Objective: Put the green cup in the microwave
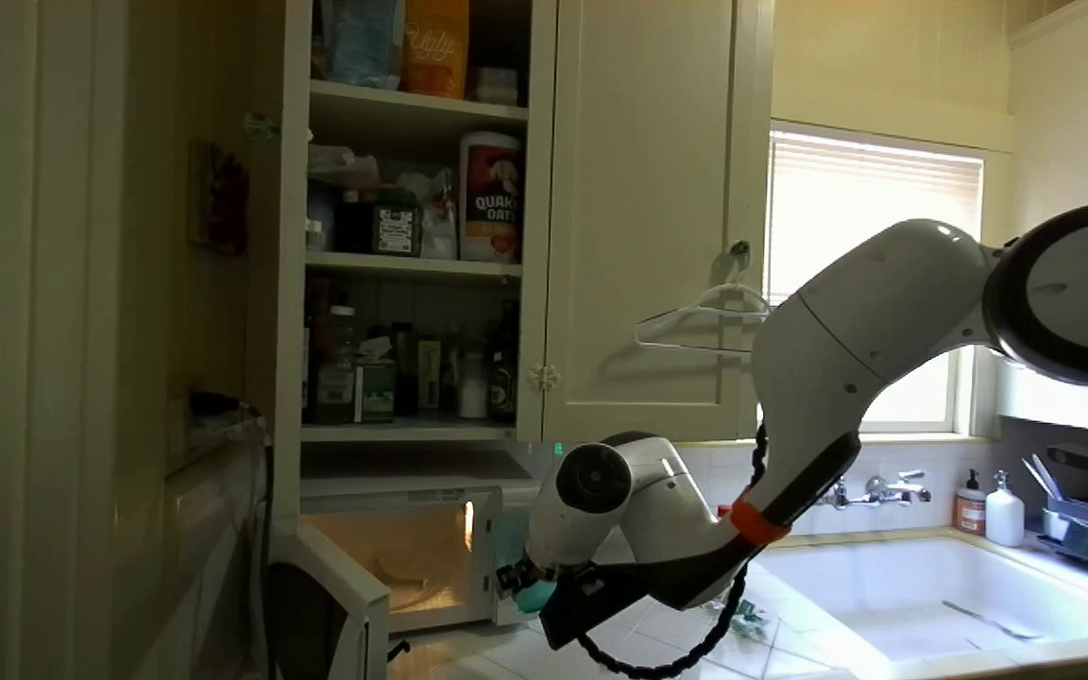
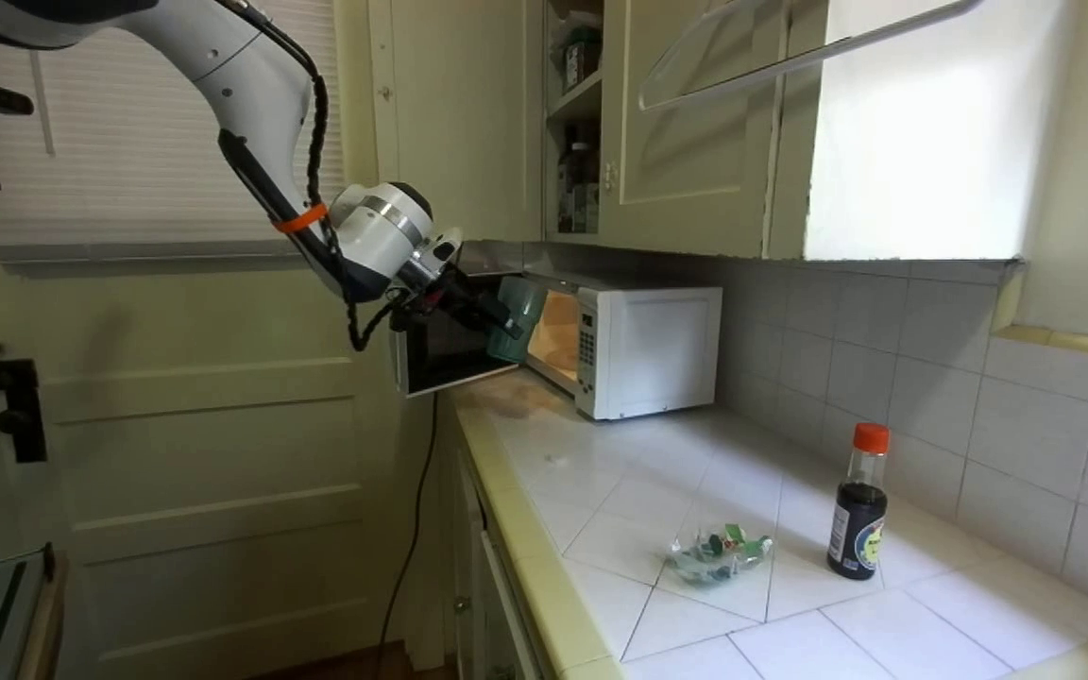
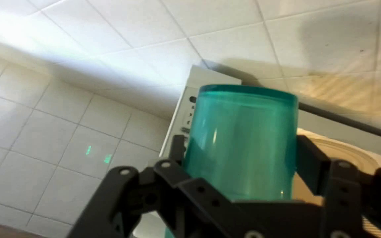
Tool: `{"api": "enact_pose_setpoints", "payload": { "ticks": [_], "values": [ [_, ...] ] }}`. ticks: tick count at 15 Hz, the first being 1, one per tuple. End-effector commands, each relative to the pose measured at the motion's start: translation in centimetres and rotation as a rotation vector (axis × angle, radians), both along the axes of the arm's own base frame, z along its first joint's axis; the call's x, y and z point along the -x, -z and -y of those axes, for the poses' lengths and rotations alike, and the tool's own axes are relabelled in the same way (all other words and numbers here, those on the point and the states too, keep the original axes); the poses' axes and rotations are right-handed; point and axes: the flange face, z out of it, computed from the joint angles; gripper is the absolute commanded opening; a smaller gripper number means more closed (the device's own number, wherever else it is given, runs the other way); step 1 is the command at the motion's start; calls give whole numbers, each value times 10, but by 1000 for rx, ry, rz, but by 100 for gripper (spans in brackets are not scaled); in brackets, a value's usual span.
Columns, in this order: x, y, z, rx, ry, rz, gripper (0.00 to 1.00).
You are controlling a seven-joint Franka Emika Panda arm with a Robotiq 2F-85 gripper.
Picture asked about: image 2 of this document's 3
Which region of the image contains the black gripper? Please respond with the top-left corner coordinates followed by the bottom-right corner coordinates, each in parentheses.
top-left (422, 265), bottom-right (533, 359)

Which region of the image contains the translucent green plastic cup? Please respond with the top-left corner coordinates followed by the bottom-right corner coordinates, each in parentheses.
top-left (496, 271), bottom-right (553, 367)

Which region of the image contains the white microwave oven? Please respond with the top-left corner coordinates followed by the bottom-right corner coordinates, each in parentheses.
top-left (388, 267), bottom-right (727, 428)

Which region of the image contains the dark glass bottle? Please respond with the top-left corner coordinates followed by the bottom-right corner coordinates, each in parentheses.
top-left (563, 126), bottom-right (602, 237)

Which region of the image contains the cream cabinet door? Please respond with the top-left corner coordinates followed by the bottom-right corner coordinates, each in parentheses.
top-left (596, 0), bottom-right (822, 259)

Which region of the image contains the cream base cabinet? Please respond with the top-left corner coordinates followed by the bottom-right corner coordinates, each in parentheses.
top-left (445, 428), bottom-right (561, 680)

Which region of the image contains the cream panelled room door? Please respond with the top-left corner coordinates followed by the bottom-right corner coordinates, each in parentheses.
top-left (0, 0), bottom-right (445, 680)

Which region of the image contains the soy sauce bottle orange cap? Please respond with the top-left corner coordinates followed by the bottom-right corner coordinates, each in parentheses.
top-left (822, 418), bottom-right (894, 584)

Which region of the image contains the white door window blind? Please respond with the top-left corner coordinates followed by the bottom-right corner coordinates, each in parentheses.
top-left (0, 0), bottom-right (353, 275)

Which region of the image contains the black door latch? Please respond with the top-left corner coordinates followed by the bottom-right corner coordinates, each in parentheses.
top-left (0, 356), bottom-right (49, 469)

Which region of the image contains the black microwave power cord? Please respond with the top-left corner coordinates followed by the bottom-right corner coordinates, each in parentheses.
top-left (370, 392), bottom-right (445, 659)

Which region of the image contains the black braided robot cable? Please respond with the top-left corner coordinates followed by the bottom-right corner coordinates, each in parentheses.
top-left (216, 0), bottom-right (445, 356)

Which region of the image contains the cream wall cabinet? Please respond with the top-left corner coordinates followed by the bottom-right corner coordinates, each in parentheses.
top-left (538, 0), bottom-right (1028, 267)

